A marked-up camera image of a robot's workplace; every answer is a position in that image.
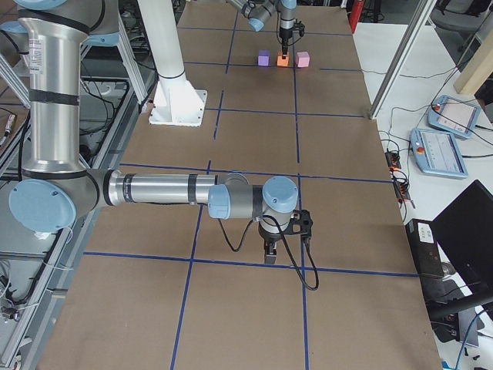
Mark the orange foam cube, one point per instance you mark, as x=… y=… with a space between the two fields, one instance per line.
x=283 y=60

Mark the far blue teach pendant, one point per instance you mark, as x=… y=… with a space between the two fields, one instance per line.
x=453 y=115

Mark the blue teach pendant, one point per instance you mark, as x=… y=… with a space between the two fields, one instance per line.
x=453 y=115
x=437 y=153

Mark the aluminium frame post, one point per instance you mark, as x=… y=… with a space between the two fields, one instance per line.
x=417 y=23

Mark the black computer box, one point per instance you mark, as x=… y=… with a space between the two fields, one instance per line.
x=424 y=249

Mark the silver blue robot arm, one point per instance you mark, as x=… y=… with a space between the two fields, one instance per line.
x=57 y=189
x=259 y=14

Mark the pink foam cube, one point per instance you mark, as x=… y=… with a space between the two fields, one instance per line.
x=302 y=59

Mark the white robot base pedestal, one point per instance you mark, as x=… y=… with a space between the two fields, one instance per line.
x=176 y=102

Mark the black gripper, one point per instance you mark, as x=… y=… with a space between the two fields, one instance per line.
x=284 y=34
x=269 y=237

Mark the black laptop monitor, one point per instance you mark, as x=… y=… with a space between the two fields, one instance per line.
x=464 y=232

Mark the purple foam cube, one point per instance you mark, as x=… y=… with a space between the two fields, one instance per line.
x=263 y=58

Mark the near blue teach pendant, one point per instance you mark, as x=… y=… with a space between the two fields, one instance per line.
x=437 y=153

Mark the red cardboard tube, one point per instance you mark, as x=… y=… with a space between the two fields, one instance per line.
x=355 y=14

